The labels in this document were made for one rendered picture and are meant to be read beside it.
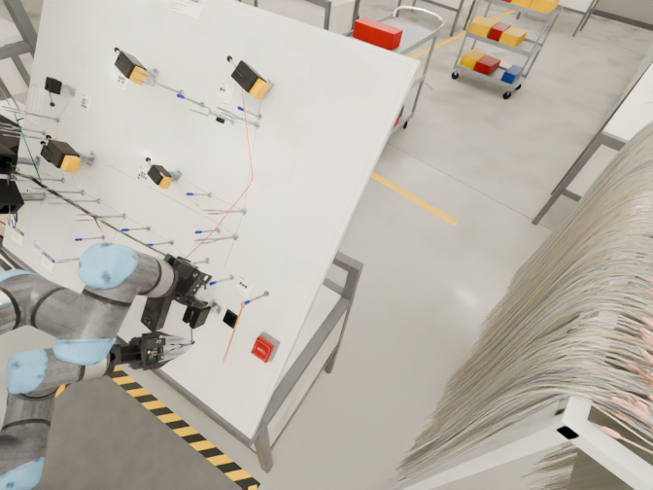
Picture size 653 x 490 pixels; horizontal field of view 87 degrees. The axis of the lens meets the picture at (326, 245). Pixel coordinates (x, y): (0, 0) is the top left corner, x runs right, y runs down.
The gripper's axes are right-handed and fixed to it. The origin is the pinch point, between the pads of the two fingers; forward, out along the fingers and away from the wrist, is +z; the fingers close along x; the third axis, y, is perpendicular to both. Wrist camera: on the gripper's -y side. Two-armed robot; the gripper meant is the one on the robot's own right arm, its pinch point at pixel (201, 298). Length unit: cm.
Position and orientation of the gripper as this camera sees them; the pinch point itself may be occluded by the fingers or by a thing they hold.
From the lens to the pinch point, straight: 92.9
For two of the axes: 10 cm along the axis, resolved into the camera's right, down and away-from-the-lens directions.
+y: 5.5, -8.3, 1.4
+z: 1.5, 2.6, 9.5
